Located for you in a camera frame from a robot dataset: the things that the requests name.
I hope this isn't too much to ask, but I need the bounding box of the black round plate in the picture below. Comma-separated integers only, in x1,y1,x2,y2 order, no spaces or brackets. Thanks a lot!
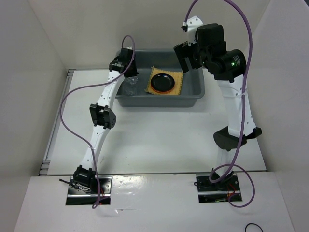
150,73,175,86

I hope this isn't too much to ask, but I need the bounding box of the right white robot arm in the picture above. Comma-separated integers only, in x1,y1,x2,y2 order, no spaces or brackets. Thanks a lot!
174,22,262,190

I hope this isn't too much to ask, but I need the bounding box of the woven bamboo mat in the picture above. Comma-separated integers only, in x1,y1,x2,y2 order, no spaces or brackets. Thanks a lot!
145,66,183,95

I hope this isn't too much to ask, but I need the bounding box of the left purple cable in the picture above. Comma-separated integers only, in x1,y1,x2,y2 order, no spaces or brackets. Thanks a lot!
59,35,136,208

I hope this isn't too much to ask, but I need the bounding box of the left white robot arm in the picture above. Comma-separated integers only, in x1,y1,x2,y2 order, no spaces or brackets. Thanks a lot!
73,47,138,193

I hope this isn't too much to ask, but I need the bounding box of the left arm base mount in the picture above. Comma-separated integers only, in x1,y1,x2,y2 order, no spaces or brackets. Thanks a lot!
59,176,112,205

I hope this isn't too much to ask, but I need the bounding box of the black cable loop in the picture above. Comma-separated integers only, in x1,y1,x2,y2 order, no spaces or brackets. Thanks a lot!
245,223,264,232

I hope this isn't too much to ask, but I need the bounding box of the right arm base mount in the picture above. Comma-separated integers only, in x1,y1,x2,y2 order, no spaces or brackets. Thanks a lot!
194,171,242,203

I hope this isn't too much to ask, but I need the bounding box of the orange plastic plate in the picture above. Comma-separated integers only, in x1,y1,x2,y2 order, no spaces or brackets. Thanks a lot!
147,85,176,95

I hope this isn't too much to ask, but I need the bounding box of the clear glass cup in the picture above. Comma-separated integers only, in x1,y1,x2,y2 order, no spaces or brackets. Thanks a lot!
123,83,137,96
125,76,138,85

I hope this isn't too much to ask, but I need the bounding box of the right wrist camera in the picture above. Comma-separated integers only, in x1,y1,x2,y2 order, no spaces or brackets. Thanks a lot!
182,16,203,46

